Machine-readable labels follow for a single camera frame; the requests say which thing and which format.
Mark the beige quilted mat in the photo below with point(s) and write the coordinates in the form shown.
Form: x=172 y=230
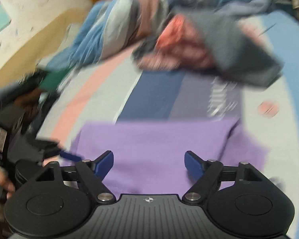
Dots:
x=39 y=34

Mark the grey knit sweater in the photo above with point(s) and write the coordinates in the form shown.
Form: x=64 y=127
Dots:
x=226 y=42

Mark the striped bed sheet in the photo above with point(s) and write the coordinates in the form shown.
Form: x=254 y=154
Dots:
x=152 y=92

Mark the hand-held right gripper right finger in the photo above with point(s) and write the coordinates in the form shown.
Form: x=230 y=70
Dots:
x=194 y=165

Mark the purple sweatshirt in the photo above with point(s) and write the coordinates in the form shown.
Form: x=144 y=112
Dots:
x=152 y=149

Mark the green cloth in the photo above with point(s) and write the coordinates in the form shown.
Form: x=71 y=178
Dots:
x=53 y=79

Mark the striped duvet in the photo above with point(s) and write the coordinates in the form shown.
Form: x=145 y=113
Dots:
x=109 y=29

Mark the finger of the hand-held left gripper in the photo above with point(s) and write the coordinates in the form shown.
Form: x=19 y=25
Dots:
x=69 y=155

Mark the pink fluffy garment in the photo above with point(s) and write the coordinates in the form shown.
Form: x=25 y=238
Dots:
x=186 y=52

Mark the person's left hand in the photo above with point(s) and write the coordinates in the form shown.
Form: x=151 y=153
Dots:
x=0 y=176

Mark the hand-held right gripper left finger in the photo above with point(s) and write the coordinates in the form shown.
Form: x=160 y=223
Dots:
x=104 y=165

